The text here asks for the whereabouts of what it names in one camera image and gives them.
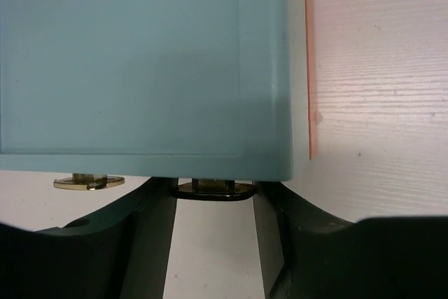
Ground teal mini drawer cabinet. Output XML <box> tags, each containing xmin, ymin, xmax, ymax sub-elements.
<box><xmin>1</xmin><ymin>0</ymin><xmax>316</xmax><ymax>183</ymax></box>

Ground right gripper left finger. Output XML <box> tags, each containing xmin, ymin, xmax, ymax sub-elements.
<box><xmin>1</xmin><ymin>178</ymin><xmax>177</xmax><ymax>298</ymax></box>

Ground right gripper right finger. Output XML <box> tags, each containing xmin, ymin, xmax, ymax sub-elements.
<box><xmin>253</xmin><ymin>182</ymin><xmax>447</xmax><ymax>298</ymax></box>

